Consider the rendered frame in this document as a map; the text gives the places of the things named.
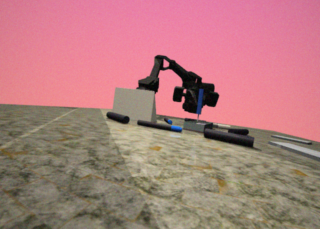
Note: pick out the blue stylus with white tip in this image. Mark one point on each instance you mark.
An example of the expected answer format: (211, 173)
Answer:
(199, 104)

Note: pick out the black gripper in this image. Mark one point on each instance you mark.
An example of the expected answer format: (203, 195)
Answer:
(192, 95)

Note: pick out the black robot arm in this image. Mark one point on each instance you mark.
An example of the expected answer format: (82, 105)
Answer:
(151, 82)

